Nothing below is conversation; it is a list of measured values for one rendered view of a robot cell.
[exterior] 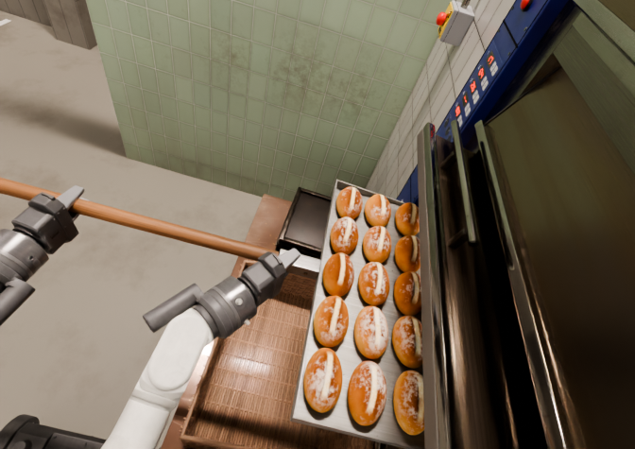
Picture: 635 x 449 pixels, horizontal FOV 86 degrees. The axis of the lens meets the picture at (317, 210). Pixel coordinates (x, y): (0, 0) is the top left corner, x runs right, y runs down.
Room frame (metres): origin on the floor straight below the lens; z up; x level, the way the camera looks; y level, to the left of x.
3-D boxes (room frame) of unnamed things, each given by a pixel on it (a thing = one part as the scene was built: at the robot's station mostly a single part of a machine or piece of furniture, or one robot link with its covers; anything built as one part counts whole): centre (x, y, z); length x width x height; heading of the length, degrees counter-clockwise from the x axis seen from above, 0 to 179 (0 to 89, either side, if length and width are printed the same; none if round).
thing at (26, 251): (0.25, 0.47, 1.21); 0.12 x 0.10 x 0.13; 178
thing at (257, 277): (0.30, 0.07, 1.21); 0.12 x 0.10 x 0.13; 150
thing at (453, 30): (1.32, -0.22, 1.46); 0.10 x 0.07 x 0.10; 4
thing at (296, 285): (0.38, -0.07, 0.72); 0.56 x 0.49 x 0.28; 5
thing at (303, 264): (0.39, 0.00, 1.21); 0.09 x 0.04 x 0.03; 95
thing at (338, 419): (0.41, -0.22, 1.20); 0.55 x 0.36 x 0.03; 5
